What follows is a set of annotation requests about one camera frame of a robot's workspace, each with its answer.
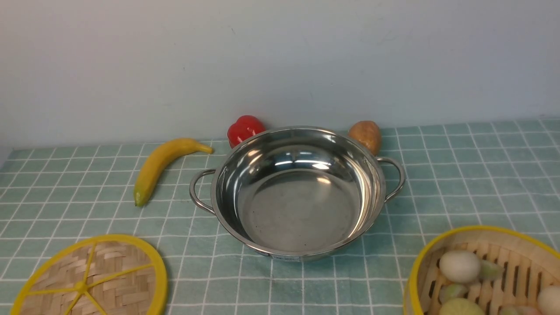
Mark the red bell pepper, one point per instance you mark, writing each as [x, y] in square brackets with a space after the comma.
[245, 127]

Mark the bamboo steamer basket yellow rim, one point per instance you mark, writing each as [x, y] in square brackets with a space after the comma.
[529, 264]

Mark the pale green dumpling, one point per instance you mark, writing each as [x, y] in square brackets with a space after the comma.
[490, 271]

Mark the bamboo steamer lid yellow rim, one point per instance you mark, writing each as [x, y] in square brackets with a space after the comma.
[112, 274]

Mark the white bun at right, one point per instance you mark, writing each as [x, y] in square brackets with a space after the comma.
[548, 300]

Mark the stainless steel pot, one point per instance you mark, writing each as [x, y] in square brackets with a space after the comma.
[298, 193]

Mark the green checkered tablecloth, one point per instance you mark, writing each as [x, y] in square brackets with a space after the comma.
[504, 174]

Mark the light green bun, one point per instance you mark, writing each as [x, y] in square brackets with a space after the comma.
[460, 306]

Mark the brown potato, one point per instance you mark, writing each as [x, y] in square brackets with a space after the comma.
[368, 133]

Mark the yellow banana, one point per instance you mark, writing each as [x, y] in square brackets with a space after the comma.
[158, 161]

